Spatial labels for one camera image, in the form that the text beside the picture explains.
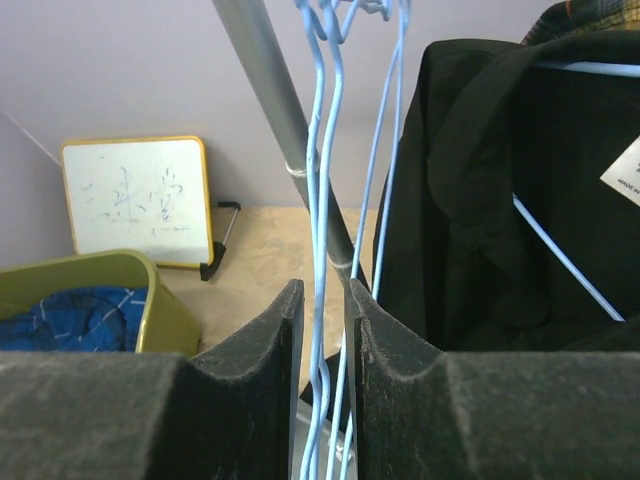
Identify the yellow framed whiteboard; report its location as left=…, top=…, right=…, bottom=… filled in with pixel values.
left=60, top=135, right=215, bottom=268

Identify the light blue wire hanger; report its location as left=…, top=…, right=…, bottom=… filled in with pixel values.
left=324, top=0, right=414, bottom=480
left=295, top=1, right=344, bottom=479

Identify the black shirt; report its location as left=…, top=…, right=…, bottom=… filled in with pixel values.
left=375, top=31, right=639, bottom=352

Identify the green plastic bin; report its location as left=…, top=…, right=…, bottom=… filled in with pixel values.
left=1, top=249, right=201, bottom=358

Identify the blue hanger under black shirt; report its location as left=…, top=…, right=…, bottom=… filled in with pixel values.
left=508, top=66, right=639, bottom=321

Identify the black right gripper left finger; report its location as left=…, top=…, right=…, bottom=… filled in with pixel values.
left=1, top=280, right=304, bottom=479

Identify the yellow plaid shirt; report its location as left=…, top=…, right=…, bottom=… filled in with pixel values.
left=521, top=0, right=639, bottom=46

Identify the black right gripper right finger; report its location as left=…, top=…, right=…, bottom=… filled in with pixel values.
left=346, top=281, right=639, bottom=479

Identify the blue plaid shirt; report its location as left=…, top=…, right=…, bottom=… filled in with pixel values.
left=1, top=286, right=148, bottom=353

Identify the grey metal clothes rack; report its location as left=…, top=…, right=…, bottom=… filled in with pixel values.
left=211, top=0, right=371, bottom=296

